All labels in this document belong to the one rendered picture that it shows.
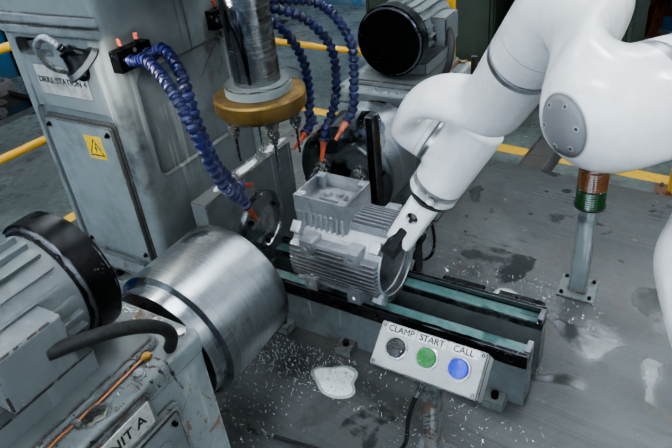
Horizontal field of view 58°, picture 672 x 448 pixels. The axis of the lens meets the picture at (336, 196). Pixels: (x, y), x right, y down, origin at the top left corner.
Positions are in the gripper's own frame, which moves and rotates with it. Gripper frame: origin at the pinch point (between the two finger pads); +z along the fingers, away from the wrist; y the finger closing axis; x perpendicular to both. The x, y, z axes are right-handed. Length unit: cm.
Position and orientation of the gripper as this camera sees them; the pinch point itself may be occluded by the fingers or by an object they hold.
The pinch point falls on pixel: (392, 247)
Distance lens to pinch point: 111.8
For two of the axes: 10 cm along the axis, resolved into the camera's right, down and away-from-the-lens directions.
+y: 5.0, -4.9, 7.1
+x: -7.9, -5.9, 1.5
